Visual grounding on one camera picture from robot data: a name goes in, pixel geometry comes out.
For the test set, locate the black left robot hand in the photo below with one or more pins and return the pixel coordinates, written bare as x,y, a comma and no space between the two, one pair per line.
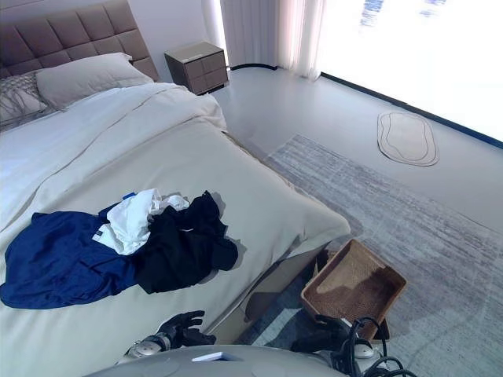
184,334

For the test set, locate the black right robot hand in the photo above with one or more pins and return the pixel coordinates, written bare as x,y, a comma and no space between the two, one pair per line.
322,334

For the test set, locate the black garment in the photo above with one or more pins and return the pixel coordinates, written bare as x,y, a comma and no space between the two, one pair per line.
184,251

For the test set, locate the white garment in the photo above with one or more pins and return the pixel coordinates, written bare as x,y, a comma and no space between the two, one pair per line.
129,220

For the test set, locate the blue garment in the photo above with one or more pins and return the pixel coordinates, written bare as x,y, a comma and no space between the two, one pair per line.
51,255

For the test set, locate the brown wicker basket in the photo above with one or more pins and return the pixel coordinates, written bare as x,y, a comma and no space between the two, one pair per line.
353,282

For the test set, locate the white bed sheet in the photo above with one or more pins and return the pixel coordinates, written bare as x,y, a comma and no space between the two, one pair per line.
59,133

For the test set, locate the grey robot torso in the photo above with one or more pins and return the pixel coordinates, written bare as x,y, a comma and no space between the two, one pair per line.
177,365

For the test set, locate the large grey rug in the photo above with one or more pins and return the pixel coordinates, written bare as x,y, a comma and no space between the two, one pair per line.
393,220

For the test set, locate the small oval beige rug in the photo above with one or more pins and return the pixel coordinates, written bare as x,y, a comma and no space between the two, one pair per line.
406,137

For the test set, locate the brown nightstand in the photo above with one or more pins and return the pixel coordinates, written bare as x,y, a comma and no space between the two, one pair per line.
196,66

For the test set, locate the beige pillow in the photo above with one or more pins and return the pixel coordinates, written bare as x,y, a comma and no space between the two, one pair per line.
86,76

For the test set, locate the grey patterned cushion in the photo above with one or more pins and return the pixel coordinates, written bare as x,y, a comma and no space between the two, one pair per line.
17,98

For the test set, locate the white sheer curtain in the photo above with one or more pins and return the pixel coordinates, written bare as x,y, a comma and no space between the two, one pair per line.
275,31

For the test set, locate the brown tufted headboard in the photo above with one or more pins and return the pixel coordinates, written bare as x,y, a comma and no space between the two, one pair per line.
59,27

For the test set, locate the beige bed frame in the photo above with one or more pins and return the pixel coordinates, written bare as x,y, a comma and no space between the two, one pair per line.
236,310

